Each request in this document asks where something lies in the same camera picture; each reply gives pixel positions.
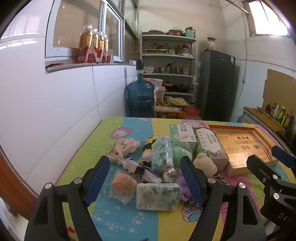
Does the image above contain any black frying pan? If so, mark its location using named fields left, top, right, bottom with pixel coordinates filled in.
left=176, top=84, right=195, bottom=93

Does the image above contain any beige teddy plush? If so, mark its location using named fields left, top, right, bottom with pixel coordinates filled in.
left=193, top=153, right=218, bottom=178

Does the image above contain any egg tray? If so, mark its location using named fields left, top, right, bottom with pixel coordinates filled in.
left=164, top=96, right=188, bottom=108

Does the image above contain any red black clay pot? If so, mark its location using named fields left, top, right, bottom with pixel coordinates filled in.
left=162, top=81, right=175, bottom=92

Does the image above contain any light green plush ball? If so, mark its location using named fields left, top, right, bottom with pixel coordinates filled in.
left=172, top=146, right=195, bottom=168

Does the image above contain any leopard print pouch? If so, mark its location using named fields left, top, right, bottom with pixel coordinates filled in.
left=213, top=173, right=230, bottom=186

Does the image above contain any grey kitchen counter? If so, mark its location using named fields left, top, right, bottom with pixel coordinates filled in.
left=240, top=108, right=296, bottom=149

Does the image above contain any white green floral tissue pack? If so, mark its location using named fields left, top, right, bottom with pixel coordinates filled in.
left=136, top=183, right=181, bottom=211

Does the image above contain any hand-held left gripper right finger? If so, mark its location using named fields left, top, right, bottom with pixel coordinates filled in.
left=180, top=156, right=267, bottom=241

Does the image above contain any peach puff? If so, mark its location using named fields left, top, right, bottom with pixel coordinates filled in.
left=109, top=169, right=139, bottom=205

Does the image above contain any wooden cutting board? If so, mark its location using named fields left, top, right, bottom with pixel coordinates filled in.
left=244, top=106, right=286, bottom=133

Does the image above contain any floral tissue box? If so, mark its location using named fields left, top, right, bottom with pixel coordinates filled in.
left=194, top=127, right=229, bottom=171

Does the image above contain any yellow black bee plush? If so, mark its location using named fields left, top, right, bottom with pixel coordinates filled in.
left=142, top=137, right=160, bottom=168

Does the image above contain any wall power cable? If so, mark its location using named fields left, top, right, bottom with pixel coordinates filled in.
left=240, top=5, right=249, bottom=79

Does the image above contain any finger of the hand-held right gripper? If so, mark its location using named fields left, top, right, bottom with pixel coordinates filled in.
left=271, top=146, right=296, bottom=169
left=246, top=155, right=296, bottom=202

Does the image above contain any white plastic container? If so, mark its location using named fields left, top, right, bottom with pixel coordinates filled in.
left=156, top=87, right=166, bottom=105

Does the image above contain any high wall window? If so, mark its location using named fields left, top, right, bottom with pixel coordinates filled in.
left=240, top=0, right=290, bottom=37

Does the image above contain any cardboard wall sheet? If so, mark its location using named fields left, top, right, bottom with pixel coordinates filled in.
left=262, top=69, right=296, bottom=109

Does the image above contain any white sack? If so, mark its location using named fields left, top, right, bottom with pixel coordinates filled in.
left=143, top=78, right=164, bottom=93

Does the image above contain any dark grey fridge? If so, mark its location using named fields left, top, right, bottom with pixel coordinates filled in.
left=198, top=50, right=236, bottom=122

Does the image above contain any row of condiment bottles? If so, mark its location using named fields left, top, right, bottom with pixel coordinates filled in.
left=265, top=101, right=296, bottom=137

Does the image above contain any glass jar with red lid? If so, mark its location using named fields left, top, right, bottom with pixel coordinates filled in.
left=207, top=37, right=217, bottom=52

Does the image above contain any purple cloth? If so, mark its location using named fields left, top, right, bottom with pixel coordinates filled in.
left=174, top=175, right=195, bottom=202

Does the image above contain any teal canister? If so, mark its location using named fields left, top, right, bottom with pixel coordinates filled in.
left=185, top=27, right=197, bottom=39

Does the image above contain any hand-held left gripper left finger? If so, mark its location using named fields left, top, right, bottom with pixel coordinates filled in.
left=24, top=156, right=111, bottom=241

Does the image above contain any purple white plastic packet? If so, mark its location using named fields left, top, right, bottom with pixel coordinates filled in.
left=122, top=158, right=163, bottom=184

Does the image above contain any brown wooden door frame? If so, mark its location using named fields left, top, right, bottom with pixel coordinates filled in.
left=0, top=148, right=39, bottom=216

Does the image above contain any green white cardboard box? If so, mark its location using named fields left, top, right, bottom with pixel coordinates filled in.
left=169, top=123, right=197, bottom=151

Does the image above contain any white metal kitchen shelf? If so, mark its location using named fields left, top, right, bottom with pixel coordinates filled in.
left=140, top=32, right=198, bottom=109

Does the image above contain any aluminium sliding window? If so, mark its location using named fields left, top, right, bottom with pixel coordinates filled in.
left=45, top=0, right=137, bottom=63

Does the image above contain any blue water jug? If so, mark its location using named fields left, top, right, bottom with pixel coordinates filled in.
left=125, top=77, right=155, bottom=118

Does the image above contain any pink beige bunny plush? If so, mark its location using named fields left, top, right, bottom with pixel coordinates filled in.
left=109, top=138, right=141, bottom=166

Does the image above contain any black water pump dispenser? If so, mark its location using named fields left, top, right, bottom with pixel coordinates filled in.
left=135, top=59, right=144, bottom=79

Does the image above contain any light blue tissue pack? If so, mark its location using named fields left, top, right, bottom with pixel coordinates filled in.
left=151, top=136, right=174, bottom=173

